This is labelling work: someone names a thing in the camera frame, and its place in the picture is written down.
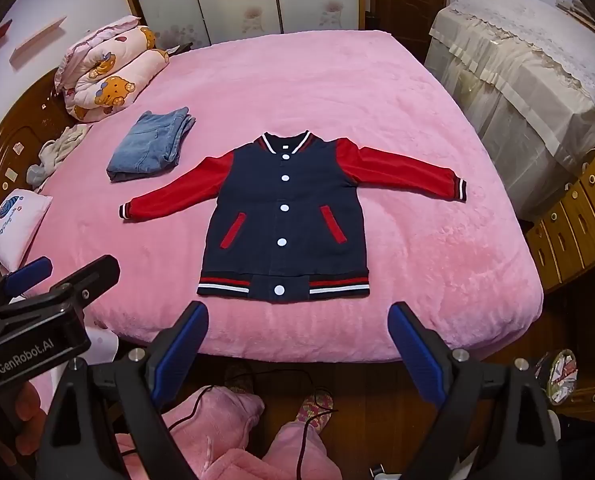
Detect white box beside bed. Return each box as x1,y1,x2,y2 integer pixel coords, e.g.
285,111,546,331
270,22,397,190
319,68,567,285
80,326,119,365

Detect navy red varsity jacket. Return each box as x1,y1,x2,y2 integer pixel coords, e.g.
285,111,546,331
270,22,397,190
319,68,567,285
118,131,467,304

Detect brown wooden headboard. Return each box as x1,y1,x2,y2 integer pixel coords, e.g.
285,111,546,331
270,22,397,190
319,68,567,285
0,70,76,205

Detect bear print folded quilt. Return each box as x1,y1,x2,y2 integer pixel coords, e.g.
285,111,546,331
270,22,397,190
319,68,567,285
54,15,169,122

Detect round decorated tin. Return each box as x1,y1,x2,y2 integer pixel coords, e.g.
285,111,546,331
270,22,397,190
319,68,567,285
546,349,578,405

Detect wooden drawer cabinet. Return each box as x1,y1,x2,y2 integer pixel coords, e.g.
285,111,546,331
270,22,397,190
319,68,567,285
525,148,595,292

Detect small white pillow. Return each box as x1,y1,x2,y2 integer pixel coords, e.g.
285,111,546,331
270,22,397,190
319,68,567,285
0,188,52,272

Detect person left hand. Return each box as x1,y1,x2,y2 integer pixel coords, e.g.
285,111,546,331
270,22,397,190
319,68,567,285
0,382,47,468

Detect crumpled grey white cloth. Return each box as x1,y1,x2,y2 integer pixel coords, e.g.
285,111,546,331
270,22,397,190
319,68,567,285
26,124,91,190

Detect beige lace covered furniture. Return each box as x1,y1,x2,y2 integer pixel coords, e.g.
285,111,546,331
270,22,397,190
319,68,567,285
425,0,595,218

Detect folded blue jeans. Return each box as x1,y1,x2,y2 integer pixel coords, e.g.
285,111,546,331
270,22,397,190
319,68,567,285
106,107,195,182

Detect pink plush bed blanket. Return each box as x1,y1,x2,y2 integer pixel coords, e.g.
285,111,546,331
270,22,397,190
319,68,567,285
28,32,544,362

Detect patterned slipper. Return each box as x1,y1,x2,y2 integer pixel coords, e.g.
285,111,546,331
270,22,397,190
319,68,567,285
295,391,334,434

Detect pink pajama right leg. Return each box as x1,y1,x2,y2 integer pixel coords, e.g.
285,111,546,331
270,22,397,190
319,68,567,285
262,422,342,480

